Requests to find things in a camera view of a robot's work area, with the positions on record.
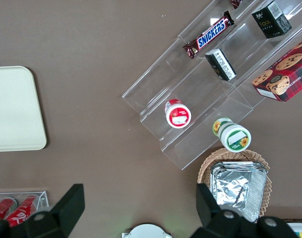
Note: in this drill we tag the silver foil tray stack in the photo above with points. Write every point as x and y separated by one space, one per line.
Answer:
230 188

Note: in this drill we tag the cream plastic serving tray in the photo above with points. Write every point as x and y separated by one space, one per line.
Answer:
14 109

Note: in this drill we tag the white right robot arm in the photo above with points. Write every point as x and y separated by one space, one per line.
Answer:
149 231

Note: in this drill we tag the clear acrylic stepped shelf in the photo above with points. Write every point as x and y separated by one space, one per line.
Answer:
153 81

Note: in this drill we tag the red plaid cookie box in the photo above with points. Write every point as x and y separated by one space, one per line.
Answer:
287 72

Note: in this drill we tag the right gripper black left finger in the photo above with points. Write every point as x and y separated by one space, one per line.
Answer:
59 215

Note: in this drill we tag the clear acrylic bottle rack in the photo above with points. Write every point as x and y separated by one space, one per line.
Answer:
42 198

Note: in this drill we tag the green lidded yogurt cup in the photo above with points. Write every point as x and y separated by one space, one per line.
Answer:
236 138

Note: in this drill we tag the Snickers chocolate bar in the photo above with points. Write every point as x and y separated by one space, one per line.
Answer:
236 3
210 34

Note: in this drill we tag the light wicker basket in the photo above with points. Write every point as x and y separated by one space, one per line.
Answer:
207 166

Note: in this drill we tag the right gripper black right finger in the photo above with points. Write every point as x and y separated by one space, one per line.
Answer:
215 223

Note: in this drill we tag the red cola bottle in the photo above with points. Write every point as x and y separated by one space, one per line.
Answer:
0 210
20 213

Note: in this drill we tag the red lidded yogurt cup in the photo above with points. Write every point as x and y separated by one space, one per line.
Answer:
178 116

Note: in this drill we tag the small black carton box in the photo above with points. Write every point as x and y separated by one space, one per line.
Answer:
221 64
267 22

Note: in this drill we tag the white plastic snack bin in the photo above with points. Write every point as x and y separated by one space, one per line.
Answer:
299 226

